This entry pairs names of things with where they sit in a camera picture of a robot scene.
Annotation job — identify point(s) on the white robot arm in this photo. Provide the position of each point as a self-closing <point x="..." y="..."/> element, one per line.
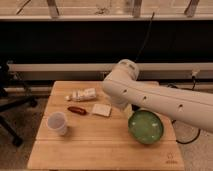
<point x="191" y="107"/>

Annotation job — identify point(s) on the white square sponge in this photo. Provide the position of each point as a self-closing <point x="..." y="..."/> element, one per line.
<point x="101" y="109"/>

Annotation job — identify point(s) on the white crumpled tube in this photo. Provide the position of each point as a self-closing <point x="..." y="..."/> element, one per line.
<point x="82" y="95"/>

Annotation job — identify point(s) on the black rectangular phone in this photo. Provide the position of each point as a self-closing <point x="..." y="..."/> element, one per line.
<point x="135" y="108"/>

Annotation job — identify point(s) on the red brown oblong object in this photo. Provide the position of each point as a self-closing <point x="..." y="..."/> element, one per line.
<point x="77" y="110"/>

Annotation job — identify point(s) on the green round plate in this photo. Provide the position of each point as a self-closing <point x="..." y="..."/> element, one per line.
<point x="145" y="126"/>

